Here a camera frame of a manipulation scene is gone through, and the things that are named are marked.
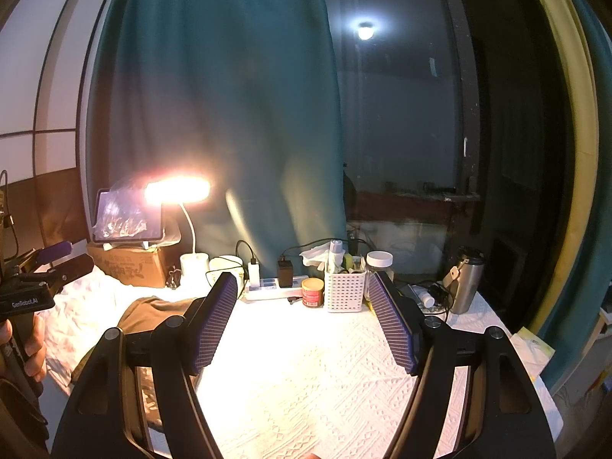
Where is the yellow tissue pack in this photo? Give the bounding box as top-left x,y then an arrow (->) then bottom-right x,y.
509,326 -> 558,378

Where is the tablet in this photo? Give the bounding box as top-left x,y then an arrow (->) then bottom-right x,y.
92,187 -> 166,244

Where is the white tissue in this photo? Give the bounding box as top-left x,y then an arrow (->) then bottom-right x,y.
299,244 -> 335,269

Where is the brown t-shirt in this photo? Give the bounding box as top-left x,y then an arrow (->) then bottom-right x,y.
72,296 -> 206,436

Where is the black charger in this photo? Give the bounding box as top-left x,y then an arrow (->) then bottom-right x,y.
276,257 -> 295,288

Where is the white textured tablecloth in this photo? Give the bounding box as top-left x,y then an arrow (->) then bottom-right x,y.
36,263 -> 567,459

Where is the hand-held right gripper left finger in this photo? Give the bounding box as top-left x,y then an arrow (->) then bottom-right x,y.
52,272 -> 239,459

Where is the yellow curtain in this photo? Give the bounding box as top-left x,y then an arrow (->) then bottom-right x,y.
519,0 -> 601,335

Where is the cream cartoon mug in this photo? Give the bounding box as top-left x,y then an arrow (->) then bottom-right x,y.
208,256 -> 244,292

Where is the red can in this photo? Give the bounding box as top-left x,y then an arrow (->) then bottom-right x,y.
301,277 -> 326,308

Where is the cardboard box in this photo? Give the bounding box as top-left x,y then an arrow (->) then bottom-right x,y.
86,241 -> 180,288

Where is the white power strip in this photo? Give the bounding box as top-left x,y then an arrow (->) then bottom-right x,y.
241,275 -> 311,303

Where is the white pill bottle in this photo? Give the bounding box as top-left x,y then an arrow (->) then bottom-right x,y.
410,284 -> 436,308

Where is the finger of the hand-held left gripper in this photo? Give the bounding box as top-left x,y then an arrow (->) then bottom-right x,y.
33,241 -> 73,265
45,253 -> 95,293

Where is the clear jar with white lid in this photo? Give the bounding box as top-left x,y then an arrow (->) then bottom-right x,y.
366,251 -> 395,292

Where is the person's left forearm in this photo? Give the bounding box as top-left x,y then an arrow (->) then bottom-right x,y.
0,375 -> 49,455

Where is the black USB cable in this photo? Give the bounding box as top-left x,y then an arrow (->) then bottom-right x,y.
428,282 -> 455,321

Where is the white perforated plastic basket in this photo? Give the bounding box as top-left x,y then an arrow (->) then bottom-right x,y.
325,268 -> 368,313

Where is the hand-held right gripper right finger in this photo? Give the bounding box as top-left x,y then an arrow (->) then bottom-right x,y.
367,272 -> 558,459

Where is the steel thermos tumbler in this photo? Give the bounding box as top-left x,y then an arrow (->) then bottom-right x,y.
449,246 -> 486,315

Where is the white desk lamp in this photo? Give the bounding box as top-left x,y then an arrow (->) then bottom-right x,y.
143,176 -> 212,290

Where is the person's left hand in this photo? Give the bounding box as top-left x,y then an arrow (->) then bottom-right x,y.
0,316 -> 49,383

